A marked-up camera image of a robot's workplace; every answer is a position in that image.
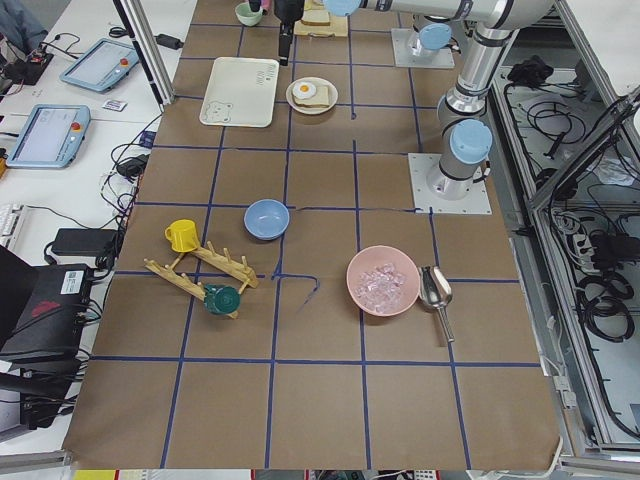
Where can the bread slice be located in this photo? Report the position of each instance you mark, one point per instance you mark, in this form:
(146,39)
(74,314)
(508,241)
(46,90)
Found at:
(320,100)
(316,18)

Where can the teach pendant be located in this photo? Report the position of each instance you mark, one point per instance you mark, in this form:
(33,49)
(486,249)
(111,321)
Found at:
(102,66)
(51,137)

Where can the teach pendant near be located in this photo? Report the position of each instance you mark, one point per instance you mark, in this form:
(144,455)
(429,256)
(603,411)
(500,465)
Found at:
(51,137)

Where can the cream bear tray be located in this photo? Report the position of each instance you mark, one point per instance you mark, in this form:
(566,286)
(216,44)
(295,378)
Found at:
(240,92)

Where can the blue bowl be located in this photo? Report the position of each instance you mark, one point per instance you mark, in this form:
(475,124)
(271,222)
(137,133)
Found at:
(266,219)

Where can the black power adapter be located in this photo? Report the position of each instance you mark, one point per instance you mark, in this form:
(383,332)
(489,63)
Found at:
(83,242)

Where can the fried egg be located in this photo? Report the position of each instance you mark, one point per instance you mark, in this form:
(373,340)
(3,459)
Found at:
(304,90)

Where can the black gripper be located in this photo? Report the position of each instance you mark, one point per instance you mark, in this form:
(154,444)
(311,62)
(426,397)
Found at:
(287,10)

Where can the wooden cutting board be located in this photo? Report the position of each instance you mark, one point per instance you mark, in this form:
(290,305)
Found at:
(337,28)

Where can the metal scoop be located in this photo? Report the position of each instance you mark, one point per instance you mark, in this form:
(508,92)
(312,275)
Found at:
(435,295)

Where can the teach pendant far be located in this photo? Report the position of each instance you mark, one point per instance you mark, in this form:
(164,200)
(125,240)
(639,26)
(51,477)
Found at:
(102,66)

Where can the light green bowl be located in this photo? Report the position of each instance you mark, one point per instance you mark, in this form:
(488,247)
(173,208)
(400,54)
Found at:
(246,16)

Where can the dark green mug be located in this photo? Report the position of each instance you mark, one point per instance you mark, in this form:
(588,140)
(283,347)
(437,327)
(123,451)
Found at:
(221,299)

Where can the yellow mug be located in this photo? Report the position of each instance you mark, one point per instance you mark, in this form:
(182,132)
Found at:
(182,235)

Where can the pink bowl with ice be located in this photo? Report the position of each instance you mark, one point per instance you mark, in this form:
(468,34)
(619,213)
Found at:
(383,280)

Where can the beige round plate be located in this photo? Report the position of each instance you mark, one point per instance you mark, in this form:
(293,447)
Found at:
(313,111)

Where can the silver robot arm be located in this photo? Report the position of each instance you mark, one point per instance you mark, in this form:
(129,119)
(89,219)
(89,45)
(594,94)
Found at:
(467,140)

